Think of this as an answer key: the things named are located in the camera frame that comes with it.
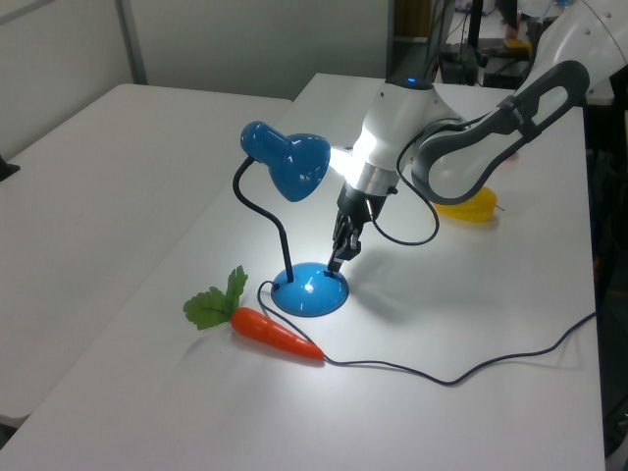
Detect orange toy carrot green leaves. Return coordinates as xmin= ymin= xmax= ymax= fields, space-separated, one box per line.
xmin=183 ymin=265 xmax=326 ymax=363

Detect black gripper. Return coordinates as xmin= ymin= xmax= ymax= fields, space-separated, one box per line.
xmin=327 ymin=183 xmax=390 ymax=273

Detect black box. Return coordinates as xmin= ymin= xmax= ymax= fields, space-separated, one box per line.
xmin=482 ymin=58 xmax=534 ymax=90

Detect blue gooseneck desk lamp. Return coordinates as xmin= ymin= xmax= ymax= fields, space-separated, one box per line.
xmin=232 ymin=120 xmax=350 ymax=319

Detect dark lamp power cable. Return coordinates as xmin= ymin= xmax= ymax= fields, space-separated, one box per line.
xmin=257 ymin=280 xmax=598 ymax=387

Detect yellow toy starfruit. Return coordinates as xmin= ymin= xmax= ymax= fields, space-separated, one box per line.
xmin=434 ymin=184 xmax=504 ymax=225

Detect black robot wrist cable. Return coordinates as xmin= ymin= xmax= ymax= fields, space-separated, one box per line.
xmin=368 ymin=140 xmax=441 ymax=245

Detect black equipment rack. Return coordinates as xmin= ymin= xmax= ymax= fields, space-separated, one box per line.
xmin=387 ymin=0 xmax=492 ymax=87

